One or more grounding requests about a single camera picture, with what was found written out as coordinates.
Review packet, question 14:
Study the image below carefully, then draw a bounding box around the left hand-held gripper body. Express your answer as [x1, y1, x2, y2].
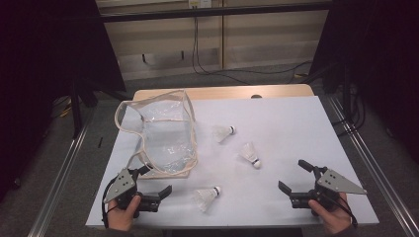
[103, 167, 162, 213]

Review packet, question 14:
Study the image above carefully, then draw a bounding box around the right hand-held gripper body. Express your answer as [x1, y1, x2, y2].
[289, 166, 369, 216]

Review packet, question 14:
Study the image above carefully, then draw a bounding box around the clear plastic bag beige trim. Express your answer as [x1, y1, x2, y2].
[114, 89, 199, 180]

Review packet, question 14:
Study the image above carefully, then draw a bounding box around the white shuttlecock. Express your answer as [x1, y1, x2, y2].
[192, 186, 222, 213]
[239, 141, 262, 170]
[211, 124, 237, 143]

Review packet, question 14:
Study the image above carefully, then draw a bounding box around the person's left hand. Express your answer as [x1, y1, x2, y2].
[108, 195, 142, 232]

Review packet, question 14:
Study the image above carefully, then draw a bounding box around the person's right hand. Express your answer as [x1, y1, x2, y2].
[308, 192, 353, 235]

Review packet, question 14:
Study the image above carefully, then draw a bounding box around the black metal stand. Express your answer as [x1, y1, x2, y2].
[322, 62, 354, 115]
[70, 78, 100, 137]

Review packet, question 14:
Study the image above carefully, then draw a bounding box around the wooden table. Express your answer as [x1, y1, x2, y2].
[132, 83, 315, 102]

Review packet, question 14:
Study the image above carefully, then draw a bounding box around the dark curtain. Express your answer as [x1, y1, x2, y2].
[0, 0, 126, 201]
[309, 0, 419, 162]

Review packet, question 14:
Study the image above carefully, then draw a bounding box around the black horizontal bar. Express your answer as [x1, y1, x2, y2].
[98, 1, 334, 24]

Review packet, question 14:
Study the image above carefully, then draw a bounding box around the left hand-held gripper black cable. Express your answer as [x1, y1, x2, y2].
[101, 176, 122, 229]

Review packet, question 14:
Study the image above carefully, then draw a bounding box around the hand-held gripper black cable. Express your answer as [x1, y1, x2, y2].
[101, 176, 122, 229]
[320, 191, 360, 228]

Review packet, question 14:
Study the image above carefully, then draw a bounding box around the right hand-held gripper black cable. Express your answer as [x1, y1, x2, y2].
[320, 191, 360, 228]

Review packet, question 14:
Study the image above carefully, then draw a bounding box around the metal floor rail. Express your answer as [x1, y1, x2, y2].
[327, 95, 419, 237]
[28, 124, 90, 237]

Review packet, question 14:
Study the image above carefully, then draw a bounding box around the bundle of black cables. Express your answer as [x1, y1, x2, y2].
[332, 85, 367, 137]

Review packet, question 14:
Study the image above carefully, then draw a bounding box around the black floor cable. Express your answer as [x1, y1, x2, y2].
[192, 16, 314, 86]

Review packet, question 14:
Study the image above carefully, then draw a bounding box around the white wall socket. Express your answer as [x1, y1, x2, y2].
[188, 0, 212, 9]

